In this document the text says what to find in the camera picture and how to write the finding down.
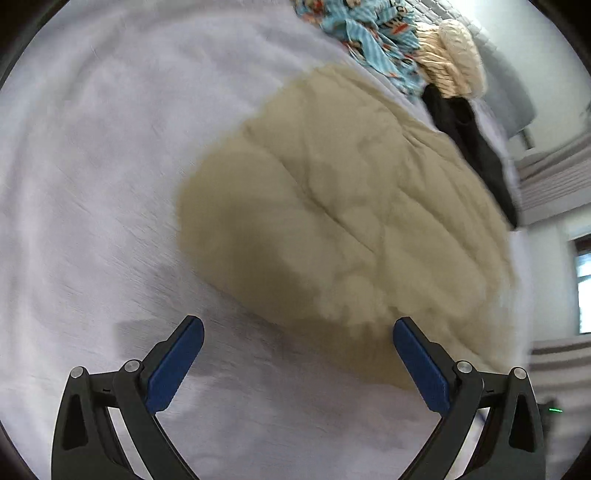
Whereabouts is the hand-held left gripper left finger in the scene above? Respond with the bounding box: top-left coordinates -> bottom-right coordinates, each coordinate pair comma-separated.
52,316 -> 205,480

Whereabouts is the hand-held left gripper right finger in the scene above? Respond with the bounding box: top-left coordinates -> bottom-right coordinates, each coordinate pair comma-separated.
393,316 -> 548,480

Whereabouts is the beige puffer jacket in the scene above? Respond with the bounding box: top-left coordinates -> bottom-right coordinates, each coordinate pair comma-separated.
174,64 -> 520,393

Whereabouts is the window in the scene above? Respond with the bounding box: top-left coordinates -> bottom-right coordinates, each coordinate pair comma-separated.
570,233 -> 591,335

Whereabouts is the lavender fleece blanket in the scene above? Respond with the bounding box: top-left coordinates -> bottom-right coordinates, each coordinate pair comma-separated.
0,0 -> 555,480

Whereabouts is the grey ribbed curtain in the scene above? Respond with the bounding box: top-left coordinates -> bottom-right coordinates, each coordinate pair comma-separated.
512,138 -> 591,227

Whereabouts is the black folded garment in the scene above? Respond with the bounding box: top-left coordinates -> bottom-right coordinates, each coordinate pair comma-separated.
421,85 -> 520,230

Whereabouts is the grey padded headboard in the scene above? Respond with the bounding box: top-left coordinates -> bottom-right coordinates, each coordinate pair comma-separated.
416,0 -> 536,139

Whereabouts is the cream striped garment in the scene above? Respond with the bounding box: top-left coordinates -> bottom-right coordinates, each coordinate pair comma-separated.
414,23 -> 467,97

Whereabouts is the cream quilted pillow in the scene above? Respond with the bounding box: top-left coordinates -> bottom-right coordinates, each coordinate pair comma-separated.
438,19 -> 488,97

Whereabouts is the blue cartoon print pajamas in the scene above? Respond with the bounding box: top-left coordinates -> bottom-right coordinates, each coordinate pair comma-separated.
293,0 -> 423,95

